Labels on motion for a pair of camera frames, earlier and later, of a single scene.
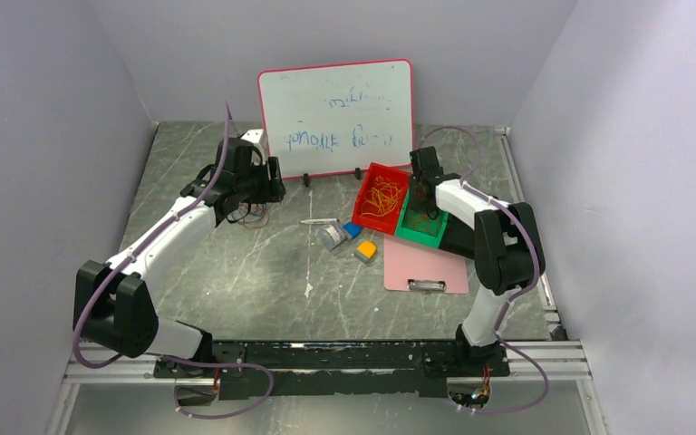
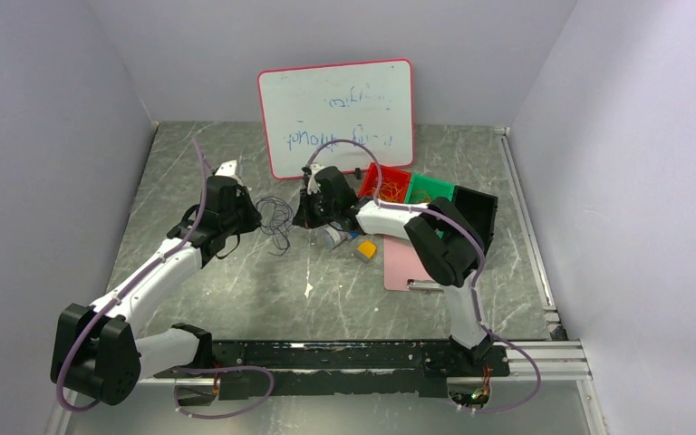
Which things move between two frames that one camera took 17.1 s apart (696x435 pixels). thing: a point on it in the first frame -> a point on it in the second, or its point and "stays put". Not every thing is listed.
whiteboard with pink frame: (323, 119) stays put
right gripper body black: (418, 204) -> (316, 211)
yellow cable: (381, 198) stays put
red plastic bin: (381, 198) stays put
